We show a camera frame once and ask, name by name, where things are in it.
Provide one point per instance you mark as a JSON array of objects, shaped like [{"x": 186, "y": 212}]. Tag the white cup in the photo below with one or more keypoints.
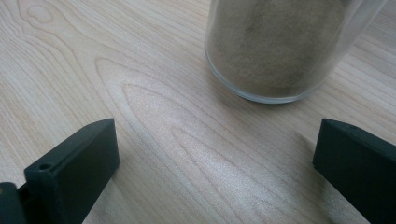
[{"x": 274, "y": 46}]

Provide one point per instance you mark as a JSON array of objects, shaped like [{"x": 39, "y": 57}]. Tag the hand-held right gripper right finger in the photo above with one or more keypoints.
[{"x": 361, "y": 168}]

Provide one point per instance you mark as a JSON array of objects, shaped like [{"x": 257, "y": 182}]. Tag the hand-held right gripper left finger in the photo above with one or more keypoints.
[{"x": 74, "y": 168}]

